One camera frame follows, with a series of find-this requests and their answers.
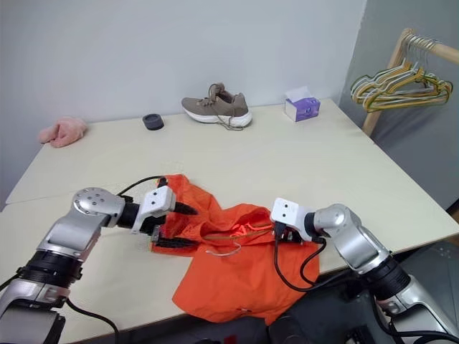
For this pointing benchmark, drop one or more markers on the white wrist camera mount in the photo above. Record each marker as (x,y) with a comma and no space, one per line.
(157,202)
(287,211)

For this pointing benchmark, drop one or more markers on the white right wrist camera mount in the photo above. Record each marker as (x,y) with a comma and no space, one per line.
(287,211)

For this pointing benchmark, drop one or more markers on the dark rounded shape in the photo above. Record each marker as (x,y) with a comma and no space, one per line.
(290,329)

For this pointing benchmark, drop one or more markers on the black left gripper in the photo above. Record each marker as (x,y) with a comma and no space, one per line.
(156,225)

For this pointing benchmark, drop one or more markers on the pink towel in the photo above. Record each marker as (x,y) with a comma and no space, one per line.
(64,132)

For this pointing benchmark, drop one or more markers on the brown sneaker white sole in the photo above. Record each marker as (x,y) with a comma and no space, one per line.
(218,107)

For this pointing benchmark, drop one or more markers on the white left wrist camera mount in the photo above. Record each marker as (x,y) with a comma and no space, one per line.
(157,202)

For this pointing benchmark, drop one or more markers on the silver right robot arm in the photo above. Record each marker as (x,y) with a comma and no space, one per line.
(358,236)

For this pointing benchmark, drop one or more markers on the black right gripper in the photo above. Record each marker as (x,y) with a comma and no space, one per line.
(288,234)

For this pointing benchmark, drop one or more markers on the purple white tissue box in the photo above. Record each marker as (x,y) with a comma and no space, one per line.
(305,109)

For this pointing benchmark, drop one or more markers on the orange garment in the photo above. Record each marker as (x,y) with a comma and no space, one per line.
(233,283)

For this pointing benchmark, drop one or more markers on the bunch of clothes hangers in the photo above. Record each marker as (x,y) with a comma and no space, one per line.
(373,105)

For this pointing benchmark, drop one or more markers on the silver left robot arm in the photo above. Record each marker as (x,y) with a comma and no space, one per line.
(82,229)

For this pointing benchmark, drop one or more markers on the wooden clothes rack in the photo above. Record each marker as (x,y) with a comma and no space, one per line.
(380,96)

